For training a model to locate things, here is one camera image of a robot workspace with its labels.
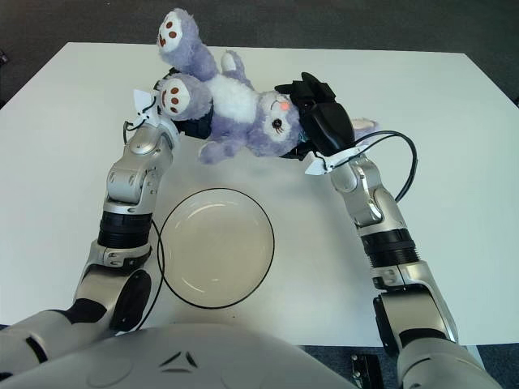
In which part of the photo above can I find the grey robot torso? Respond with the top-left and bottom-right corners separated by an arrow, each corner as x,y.
24,323 -> 358,389

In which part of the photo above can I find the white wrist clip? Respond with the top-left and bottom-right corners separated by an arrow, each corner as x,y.
304,145 -> 362,177
132,89 -> 164,126

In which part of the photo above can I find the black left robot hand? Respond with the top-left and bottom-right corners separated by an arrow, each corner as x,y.
152,67 -> 216,141

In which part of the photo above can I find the black metal bracket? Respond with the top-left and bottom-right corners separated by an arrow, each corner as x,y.
350,353 -> 384,389

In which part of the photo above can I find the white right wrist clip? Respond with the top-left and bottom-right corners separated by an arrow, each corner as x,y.
304,145 -> 362,177

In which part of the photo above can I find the white plate with black rim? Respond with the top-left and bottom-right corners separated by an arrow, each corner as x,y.
157,186 -> 276,310

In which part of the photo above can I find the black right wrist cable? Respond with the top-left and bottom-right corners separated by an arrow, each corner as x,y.
324,129 -> 418,203

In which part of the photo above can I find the purple plush bunny doll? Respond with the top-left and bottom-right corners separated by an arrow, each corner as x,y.
156,7 -> 384,165

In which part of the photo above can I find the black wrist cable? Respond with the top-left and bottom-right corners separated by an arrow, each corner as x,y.
121,100 -> 159,143
324,129 -> 418,203

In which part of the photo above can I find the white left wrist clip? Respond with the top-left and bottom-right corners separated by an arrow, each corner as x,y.
132,89 -> 164,126

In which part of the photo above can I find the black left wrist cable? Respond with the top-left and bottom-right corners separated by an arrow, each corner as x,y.
121,100 -> 159,143

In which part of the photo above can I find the thin black left elbow cable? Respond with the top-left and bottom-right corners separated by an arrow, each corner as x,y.
137,218 -> 167,329

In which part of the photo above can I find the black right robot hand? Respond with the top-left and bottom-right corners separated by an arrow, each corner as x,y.
274,71 -> 357,161

